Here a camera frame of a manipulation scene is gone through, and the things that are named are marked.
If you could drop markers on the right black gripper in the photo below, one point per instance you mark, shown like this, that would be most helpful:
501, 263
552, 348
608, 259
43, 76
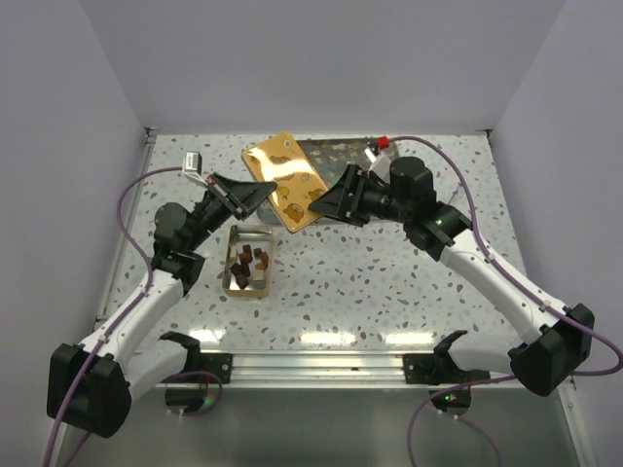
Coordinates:
337, 201

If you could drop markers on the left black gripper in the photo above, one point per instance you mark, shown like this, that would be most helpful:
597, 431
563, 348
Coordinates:
245, 196

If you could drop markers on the silver metal tin lid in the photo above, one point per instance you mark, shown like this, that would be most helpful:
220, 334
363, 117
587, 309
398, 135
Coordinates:
281, 159

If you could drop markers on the dark cube chocolate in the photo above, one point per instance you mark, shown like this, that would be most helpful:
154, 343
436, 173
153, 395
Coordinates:
245, 250
262, 256

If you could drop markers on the gold metal tin box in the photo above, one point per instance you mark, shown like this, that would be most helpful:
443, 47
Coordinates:
256, 237

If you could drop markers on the silver metal tongs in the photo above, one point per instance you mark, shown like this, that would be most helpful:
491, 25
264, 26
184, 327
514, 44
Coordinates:
455, 196

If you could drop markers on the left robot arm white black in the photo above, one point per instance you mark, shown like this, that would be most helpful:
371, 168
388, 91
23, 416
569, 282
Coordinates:
93, 384

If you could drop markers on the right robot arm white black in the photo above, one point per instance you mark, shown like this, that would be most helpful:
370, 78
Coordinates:
555, 338

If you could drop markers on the dark square chocolate on tray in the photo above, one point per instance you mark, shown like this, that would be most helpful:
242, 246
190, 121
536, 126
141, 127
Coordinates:
237, 267

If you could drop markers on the dark round chocolate tray left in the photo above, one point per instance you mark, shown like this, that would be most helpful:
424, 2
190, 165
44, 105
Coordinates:
241, 280

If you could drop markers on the floral teal serving tray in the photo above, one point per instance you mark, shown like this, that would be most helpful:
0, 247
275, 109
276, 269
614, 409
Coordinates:
330, 157

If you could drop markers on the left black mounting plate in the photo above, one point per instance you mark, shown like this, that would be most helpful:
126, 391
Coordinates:
219, 364

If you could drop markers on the black mounting plate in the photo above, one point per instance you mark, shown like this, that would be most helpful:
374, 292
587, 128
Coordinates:
219, 364
428, 369

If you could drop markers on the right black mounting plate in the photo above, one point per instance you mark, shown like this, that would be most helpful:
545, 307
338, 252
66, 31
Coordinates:
428, 369

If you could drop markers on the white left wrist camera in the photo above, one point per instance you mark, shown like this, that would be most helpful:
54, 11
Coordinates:
192, 164

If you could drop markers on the red cable connector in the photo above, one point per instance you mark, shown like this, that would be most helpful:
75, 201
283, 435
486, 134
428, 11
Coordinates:
383, 142

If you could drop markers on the aluminium rail front edge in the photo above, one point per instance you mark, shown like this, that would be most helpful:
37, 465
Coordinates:
342, 369

